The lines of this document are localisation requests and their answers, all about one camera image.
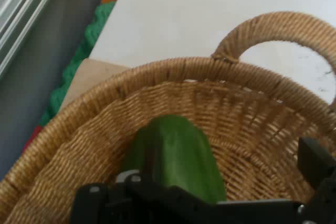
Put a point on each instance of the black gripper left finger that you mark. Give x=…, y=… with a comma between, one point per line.
x=147, y=203

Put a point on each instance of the woven wicker basket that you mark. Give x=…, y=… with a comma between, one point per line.
x=236, y=129

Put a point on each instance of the long green cucumber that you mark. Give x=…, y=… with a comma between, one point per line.
x=178, y=155

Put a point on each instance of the red plastic building block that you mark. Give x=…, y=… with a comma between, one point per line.
x=35, y=134

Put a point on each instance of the aluminium wall rail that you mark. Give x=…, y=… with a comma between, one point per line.
x=15, y=11

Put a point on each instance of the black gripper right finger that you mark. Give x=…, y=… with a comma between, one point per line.
x=321, y=171

